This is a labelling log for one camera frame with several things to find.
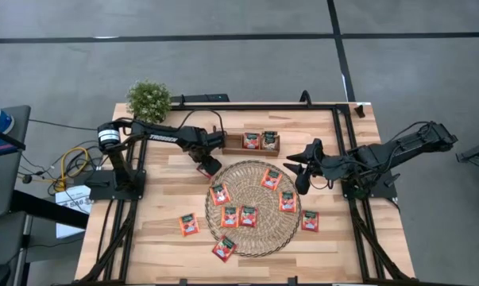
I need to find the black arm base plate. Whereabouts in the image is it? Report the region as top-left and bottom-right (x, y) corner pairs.
(339, 166), (399, 200)
(88, 170), (147, 201)

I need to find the black power strip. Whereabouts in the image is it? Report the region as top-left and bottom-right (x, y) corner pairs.
(170, 93), (231, 105)

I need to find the green potted plant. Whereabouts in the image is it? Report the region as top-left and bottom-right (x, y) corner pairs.
(126, 79), (172, 127)

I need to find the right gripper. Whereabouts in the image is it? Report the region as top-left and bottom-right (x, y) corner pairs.
(283, 138), (346, 195)

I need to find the grey side desk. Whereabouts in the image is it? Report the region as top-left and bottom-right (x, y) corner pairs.
(0, 210), (29, 286)
(0, 104), (33, 222)

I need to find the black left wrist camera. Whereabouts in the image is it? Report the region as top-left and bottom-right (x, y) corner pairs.
(201, 155), (223, 177)

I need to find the yellow cable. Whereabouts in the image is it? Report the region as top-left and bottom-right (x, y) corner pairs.
(53, 145), (90, 192)

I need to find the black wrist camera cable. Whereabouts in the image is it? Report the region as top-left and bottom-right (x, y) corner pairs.
(177, 107), (227, 138)

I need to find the white paper sheet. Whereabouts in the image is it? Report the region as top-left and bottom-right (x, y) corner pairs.
(55, 184), (93, 239)

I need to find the orange tea packet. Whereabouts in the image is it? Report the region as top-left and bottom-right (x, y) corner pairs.
(209, 183), (232, 207)
(220, 205), (240, 229)
(278, 191), (298, 214)
(178, 213), (201, 238)
(261, 168), (284, 191)

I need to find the wooden three-compartment tray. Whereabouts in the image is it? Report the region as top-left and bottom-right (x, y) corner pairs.
(222, 133), (281, 157)

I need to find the beige tea packet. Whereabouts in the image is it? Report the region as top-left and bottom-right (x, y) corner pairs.
(261, 130), (280, 151)

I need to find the black desk bar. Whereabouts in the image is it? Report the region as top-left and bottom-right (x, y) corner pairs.
(10, 189), (90, 230)

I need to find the round woven placemat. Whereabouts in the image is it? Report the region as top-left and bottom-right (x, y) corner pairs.
(204, 160), (303, 257)

